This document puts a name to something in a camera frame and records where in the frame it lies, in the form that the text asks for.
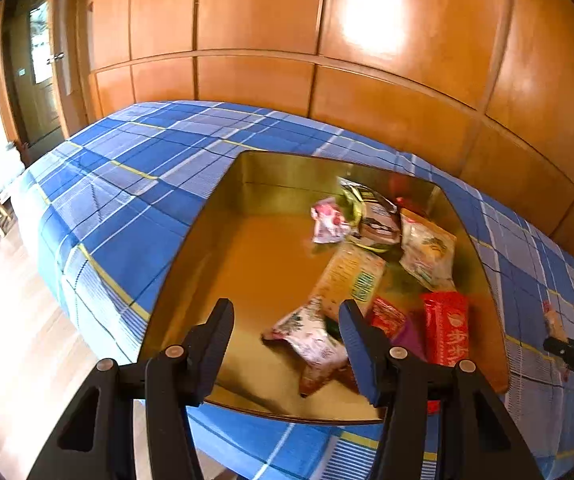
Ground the large red snack packet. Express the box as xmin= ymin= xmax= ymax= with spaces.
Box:
xmin=420 ymin=290 xmax=470 ymax=368

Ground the wooden wardrobe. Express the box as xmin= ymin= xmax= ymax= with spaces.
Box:
xmin=50 ymin=0 xmax=574 ymax=281

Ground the small red snack packet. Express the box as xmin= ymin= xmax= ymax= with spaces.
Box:
xmin=368 ymin=296 xmax=409 ymax=339

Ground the blue plaid bed sheet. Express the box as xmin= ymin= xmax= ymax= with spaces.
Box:
xmin=17 ymin=101 xmax=574 ymax=480

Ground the cream patterned snack packet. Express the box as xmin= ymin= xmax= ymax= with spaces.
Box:
xmin=261 ymin=297 xmax=355 ymax=397

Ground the orange snack packet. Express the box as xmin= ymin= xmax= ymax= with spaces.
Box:
xmin=310 ymin=242 xmax=388 ymax=317

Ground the beige snack packet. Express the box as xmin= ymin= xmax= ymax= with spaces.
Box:
xmin=398 ymin=207 xmax=458 ymax=292

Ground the pink snack packet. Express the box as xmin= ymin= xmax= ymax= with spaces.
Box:
xmin=311 ymin=197 xmax=354 ymax=245

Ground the black snack packet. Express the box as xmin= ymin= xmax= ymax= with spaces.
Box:
xmin=339 ymin=177 xmax=403 ymax=253

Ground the gold tin box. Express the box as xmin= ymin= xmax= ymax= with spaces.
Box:
xmin=136 ymin=150 xmax=512 ymax=426

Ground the wooden door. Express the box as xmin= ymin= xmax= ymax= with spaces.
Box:
xmin=0 ymin=0 xmax=68 ymax=166

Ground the long peanut bar packet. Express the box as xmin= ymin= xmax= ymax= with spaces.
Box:
xmin=541 ymin=301 xmax=570 ymax=383

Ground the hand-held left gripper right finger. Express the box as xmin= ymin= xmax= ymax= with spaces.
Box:
xmin=338 ymin=298 xmax=542 ymax=480

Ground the purple snack packet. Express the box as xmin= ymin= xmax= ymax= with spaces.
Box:
xmin=391 ymin=319 xmax=427 ymax=362

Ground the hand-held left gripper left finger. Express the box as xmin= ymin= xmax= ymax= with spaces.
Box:
xmin=27 ymin=298 xmax=236 ymax=480

